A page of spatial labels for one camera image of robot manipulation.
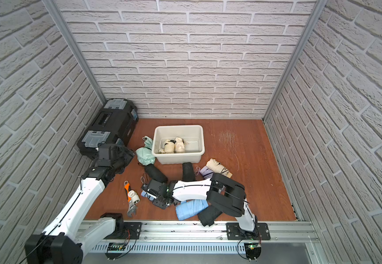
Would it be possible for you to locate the light blue umbrella front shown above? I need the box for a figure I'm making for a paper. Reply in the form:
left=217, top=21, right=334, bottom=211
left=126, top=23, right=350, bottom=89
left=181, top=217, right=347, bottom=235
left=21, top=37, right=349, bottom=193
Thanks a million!
left=175, top=200, right=209, bottom=221

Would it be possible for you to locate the white pipe fitting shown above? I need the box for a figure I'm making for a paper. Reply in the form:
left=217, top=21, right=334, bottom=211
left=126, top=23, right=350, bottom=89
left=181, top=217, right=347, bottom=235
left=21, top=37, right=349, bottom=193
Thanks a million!
left=128, top=190, right=140, bottom=204

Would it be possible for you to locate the black umbrella near box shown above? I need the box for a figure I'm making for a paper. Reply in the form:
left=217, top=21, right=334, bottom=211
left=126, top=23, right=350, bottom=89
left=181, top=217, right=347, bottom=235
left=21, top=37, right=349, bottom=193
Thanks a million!
left=182, top=162, right=196, bottom=182

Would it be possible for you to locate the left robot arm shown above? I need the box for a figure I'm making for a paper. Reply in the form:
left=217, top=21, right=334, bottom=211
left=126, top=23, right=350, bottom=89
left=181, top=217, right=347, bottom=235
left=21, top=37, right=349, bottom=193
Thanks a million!
left=24, top=144, right=134, bottom=264

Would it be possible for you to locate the controller board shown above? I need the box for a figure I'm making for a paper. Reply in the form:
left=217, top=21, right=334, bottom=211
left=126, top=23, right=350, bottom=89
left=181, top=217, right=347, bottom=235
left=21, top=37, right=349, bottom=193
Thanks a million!
left=105, top=243, right=129, bottom=260
left=244, top=243, right=262, bottom=261

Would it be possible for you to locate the black plastic toolbox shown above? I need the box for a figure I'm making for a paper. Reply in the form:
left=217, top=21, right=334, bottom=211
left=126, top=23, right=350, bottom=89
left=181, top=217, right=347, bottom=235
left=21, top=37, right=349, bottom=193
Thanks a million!
left=77, top=99, right=139, bottom=160

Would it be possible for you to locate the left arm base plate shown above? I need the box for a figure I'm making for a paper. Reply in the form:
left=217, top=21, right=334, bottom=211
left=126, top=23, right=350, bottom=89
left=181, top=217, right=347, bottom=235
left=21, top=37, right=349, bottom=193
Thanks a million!
left=104, top=222, right=142, bottom=240

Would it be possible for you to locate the black umbrella front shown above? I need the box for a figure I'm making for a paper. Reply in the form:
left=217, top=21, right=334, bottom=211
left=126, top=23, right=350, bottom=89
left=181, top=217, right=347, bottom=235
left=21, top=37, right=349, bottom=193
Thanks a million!
left=197, top=205, right=222, bottom=227

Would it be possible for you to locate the lilac folded umbrella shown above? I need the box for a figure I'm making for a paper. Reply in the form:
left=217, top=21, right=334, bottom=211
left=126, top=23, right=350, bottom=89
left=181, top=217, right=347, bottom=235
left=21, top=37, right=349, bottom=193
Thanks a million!
left=195, top=166, right=214, bottom=180

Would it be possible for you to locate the aluminium front rail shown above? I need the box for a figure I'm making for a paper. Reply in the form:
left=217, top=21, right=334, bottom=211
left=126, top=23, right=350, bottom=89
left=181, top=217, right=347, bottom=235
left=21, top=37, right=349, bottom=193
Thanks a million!
left=47, top=219, right=320, bottom=244

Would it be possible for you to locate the light blue umbrella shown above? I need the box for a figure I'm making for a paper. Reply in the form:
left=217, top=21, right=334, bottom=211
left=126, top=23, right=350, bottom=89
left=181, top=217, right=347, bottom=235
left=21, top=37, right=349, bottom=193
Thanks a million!
left=141, top=190, right=156, bottom=201
left=175, top=200, right=209, bottom=221

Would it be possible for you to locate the orange handled adjustable wrench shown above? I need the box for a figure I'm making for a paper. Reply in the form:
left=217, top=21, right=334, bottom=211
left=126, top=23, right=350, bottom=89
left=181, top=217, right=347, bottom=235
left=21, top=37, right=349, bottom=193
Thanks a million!
left=124, top=180, right=138, bottom=218

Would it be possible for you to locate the right controller board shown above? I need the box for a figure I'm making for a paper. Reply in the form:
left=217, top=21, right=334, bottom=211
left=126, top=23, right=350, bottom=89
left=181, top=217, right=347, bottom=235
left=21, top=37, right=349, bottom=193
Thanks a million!
left=244, top=243, right=262, bottom=261

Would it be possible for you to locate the beige umbrella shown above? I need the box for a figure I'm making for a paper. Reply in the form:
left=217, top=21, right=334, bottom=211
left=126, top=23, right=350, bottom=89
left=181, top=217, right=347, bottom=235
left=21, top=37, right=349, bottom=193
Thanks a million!
left=206, top=158, right=233, bottom=178
left=174, top=137, right=185, bottom=154
left=159, top=139, right=176, bottom=154

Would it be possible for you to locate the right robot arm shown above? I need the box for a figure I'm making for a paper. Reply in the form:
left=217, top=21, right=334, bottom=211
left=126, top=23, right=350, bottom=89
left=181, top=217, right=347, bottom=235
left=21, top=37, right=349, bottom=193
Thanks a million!
left=141, top=173, right=258, bottom=236

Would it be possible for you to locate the black umbrella near left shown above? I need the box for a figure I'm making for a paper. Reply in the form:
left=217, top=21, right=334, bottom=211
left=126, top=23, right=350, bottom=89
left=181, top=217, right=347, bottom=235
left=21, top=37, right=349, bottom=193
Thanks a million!
left=144, top=164, right=168, bottom=183

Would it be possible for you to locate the left controller board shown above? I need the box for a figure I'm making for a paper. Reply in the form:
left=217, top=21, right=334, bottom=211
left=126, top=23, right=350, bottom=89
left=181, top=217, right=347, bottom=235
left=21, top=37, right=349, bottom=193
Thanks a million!
left=105, top=243, right=129, bottom=260

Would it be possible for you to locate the white plastic storage box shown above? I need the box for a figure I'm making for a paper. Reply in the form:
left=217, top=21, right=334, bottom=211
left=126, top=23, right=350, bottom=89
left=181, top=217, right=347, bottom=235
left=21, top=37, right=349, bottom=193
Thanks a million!
left=152, top=125, right=205, bottom=165

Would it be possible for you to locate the mint green folded umbrella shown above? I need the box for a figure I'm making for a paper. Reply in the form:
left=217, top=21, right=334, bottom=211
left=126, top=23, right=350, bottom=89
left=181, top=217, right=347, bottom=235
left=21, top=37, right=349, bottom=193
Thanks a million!
left=136, top=136, right=156, bottom=166

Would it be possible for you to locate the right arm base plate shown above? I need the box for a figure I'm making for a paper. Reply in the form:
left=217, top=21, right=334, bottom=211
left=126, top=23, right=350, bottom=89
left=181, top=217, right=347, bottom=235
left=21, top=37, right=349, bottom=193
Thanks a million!
left=226, top=222, right=271, bottom=241

